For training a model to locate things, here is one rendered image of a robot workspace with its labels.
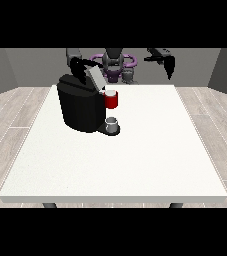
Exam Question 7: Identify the black coffee machine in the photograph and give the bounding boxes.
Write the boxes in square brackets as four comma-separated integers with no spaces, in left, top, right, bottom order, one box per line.
[56,73,121,137]

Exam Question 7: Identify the small grey cup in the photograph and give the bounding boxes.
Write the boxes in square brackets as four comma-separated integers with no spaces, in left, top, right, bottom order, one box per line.
[104,116,120,133]

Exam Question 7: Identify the pale grey machine lid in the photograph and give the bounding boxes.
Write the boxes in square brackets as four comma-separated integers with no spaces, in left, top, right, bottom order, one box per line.
[86,65,107,91]

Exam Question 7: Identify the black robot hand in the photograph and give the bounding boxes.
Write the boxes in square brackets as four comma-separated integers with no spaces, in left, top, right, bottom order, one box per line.
[69,56,95,85]
[143,48,177,81]

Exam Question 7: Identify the red pod holder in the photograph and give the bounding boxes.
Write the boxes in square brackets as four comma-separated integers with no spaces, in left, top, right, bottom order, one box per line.
[103,89,120,110]

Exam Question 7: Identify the small grey coffee pod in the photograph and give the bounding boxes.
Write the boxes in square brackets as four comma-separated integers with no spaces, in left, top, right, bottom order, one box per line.
[121,68,135,85]

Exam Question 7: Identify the grey robot trunk purple rings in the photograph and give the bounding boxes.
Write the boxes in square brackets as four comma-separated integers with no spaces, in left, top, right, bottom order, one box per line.
[89,48,139,84]

